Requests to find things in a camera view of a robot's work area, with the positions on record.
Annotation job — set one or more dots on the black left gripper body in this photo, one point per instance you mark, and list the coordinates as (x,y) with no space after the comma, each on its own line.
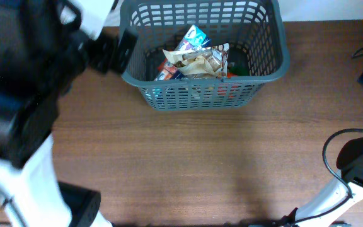
(79,55)

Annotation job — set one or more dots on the Kleenex tissue multipack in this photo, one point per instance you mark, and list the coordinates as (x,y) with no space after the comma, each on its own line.
(194,39)

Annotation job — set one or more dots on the beige snack bag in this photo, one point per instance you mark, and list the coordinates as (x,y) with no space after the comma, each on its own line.
(203,63)

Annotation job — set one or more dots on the green lid jar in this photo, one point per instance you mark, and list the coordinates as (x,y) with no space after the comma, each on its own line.
(238,71)

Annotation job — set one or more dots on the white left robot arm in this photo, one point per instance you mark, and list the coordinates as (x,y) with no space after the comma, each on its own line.
(44,46)

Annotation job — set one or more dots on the grey plastic mesh basket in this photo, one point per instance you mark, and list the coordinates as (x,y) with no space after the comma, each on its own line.
(253,29)

